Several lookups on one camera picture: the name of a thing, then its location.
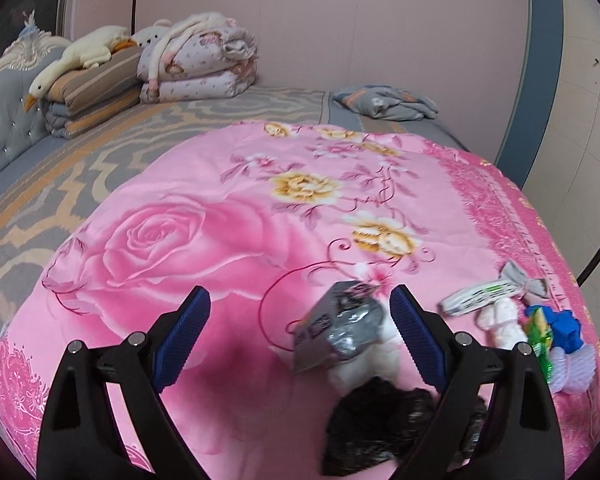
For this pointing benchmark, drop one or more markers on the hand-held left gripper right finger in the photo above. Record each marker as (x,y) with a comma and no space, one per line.
(412,330)

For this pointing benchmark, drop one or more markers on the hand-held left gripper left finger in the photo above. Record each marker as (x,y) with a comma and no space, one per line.
(187,330)

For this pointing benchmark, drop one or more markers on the silver foil snack wrapper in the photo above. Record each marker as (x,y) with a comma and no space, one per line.
(340,320)

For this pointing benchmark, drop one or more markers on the black plastic bag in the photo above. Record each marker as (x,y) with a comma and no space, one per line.
(375,420)

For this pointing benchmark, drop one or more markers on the grey sock bundle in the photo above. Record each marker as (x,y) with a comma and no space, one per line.
(512,274)

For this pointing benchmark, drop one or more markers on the white crumpled tissue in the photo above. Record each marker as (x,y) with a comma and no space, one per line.
(370,365)

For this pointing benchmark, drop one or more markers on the white wet wipe packet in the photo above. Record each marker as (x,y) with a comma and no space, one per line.
(475,297)

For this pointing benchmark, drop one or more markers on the white sock bundle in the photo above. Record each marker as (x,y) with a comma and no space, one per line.
(502,325)

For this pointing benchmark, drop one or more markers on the pink floral blanket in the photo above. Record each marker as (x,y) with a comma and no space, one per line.
(205,240)

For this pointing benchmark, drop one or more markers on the green snack wrapper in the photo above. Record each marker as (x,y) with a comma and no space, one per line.
(537,340)

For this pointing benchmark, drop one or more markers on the blue plastic toy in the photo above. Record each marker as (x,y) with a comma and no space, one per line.
(562,330)

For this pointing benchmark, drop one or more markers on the pale lavender fluffy item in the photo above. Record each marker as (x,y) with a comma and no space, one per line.
(575,367)

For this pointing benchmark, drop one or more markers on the grey folded cloth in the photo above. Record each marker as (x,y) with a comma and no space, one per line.
(380,102)

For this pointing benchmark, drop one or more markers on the striped folded blanket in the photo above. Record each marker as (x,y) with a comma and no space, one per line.
(95,90)

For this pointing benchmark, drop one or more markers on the floral folded quilt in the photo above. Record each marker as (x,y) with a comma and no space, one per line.
(205,60)

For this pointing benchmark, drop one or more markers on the grey tufted headboard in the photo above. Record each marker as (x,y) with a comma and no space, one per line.
(10,110)

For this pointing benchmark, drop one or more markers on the white round plush toy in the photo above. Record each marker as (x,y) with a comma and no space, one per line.
(150,35)

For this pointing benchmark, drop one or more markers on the white goose plush toy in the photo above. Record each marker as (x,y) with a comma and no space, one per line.
(80,52)

